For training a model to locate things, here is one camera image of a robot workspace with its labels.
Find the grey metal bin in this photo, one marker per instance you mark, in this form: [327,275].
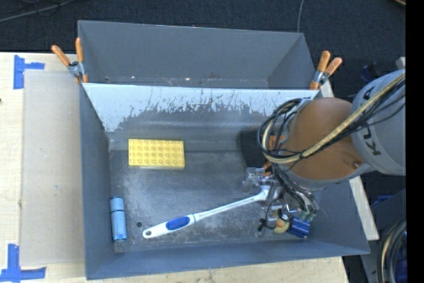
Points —
[198,195]

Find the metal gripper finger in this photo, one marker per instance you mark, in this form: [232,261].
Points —
[255,171]
[251,185]

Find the yellow studded flat block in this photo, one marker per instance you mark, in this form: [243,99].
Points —
[156,153]

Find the light blue cylinder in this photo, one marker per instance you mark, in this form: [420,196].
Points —
[118,218]

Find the blue ribbed block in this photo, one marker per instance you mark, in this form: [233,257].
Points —
[299,227]

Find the pale cardboard board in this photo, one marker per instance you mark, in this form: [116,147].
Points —
[49,169]

